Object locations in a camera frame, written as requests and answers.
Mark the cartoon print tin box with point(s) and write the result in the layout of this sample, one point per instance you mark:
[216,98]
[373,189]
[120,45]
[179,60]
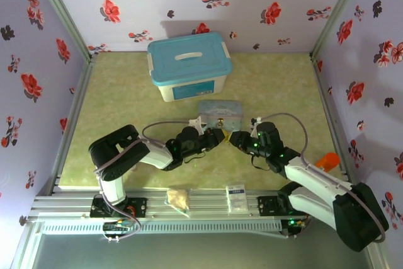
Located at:
[222,111]

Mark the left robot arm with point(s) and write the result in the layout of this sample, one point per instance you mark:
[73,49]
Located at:
[119,152]

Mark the white packet with blue label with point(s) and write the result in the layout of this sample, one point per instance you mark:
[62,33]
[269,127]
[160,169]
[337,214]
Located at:
[236,198]

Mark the clear bag with beige contents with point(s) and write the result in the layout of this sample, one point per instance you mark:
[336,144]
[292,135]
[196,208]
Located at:
[179,200]

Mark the small clear round cap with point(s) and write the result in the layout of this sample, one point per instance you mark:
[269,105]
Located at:
[134,167]

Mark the orange plastic cylinder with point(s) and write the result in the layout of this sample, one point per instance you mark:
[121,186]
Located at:
[329,161]

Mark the blue lidded storage box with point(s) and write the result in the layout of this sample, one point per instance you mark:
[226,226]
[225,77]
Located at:
[189,62]

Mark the green circuit board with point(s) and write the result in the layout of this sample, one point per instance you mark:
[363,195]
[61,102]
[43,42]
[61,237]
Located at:
[115,227]
[294,223]

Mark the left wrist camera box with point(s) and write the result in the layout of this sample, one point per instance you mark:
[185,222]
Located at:
[196,124]

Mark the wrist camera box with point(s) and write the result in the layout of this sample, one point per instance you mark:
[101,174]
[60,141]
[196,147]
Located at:
[196,124]
[256,122]

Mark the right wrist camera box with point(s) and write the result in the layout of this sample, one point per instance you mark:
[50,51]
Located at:
[256,122]

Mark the aluminium rail frame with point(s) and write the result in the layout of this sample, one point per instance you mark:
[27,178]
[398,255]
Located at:
[207,206]

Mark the aluminium corner post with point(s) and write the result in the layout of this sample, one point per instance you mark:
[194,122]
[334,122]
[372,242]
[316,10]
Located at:
[61,14]
[337,14]

